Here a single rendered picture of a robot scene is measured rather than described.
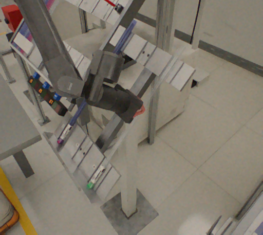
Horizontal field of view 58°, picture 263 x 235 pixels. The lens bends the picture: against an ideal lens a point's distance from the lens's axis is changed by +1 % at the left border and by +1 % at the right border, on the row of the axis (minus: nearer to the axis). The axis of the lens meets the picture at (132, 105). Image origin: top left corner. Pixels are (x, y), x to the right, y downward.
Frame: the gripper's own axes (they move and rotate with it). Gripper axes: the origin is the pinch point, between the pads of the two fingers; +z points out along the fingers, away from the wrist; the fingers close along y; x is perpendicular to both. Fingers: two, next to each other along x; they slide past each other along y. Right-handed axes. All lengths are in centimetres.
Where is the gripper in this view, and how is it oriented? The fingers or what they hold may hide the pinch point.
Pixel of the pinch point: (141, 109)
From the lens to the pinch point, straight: 68.0
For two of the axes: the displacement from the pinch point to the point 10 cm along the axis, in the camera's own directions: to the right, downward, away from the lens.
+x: -5.4, 8.2, 1.8
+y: -6.2, -5.3, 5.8
